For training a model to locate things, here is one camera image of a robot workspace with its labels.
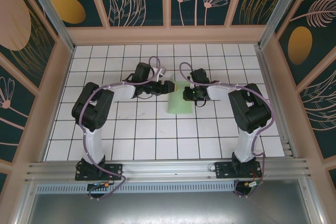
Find wide aluminium profile beam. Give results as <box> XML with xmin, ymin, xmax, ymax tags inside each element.
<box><xmin>25</xmin><ymin>158</ymin><xmax>312</xmax><ymax>183</ymax></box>

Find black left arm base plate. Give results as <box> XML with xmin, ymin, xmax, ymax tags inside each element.
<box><xmin>75</xmin><ymin>163</ymin><xmax>124</xmax><ymax>182</ymax></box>

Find aluminium corner post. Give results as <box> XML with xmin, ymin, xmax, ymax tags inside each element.
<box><xmin>257</xmin><ymin>0</ymin><xmax>302</xmax><ymax>50</ymax></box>
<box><xmin>20</xmin><ymin>0</ymin><xmax>77</xmax><ymax>53</ymax></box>

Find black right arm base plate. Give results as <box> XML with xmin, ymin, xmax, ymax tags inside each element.
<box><xmin>214</xmin><ymin>161</ymin><xmax>263</xmax><ymax>180</ymax></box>

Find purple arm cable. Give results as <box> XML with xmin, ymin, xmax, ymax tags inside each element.
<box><xmin>180</xmin><ymin>61</ymin><xmax>276</xmax><ymax>198</ymax></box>
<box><xmin>80</xmin><ymin>56</ymin><xmax>162</xmax><ymax>201</ymax></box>

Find grey metal sheet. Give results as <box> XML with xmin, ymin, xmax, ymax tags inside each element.
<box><xmin>26</xmin><ymin>191</ymin><xmax>322</xmax><ymax>224</ymax></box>

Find light green paper sheet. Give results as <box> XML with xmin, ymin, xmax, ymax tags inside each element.
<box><xmin>166</xmin><ymin>76</ymin><xmax>194</xmax><ymax>116</ymax></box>

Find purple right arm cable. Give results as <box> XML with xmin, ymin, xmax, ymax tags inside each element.
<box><xmin>180</xmin><ymin>61</ymin><xmax>276</xmax><ymax>198</ymax></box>

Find grey slotted cable duct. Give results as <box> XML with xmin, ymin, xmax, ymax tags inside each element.
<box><xmin>35</xmin><ymin>182</ymin><xmax>238</xmax><ymax>194</ymax></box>

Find small circuit board with connector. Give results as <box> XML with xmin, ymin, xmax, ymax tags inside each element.
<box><xmin>235</xmin><ymin>178</ymin><xmax>264</xmax><ymax>196</ymax></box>
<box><xmin>86</xmin><ymin>181</ymin><xmax>114</xmax><ymax>192</ymax></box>

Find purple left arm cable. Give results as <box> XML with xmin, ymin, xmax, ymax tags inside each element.
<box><xmin>80</xmin><ymin>56</ymin><xmax>162</xmax><ymax>201</ymax></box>

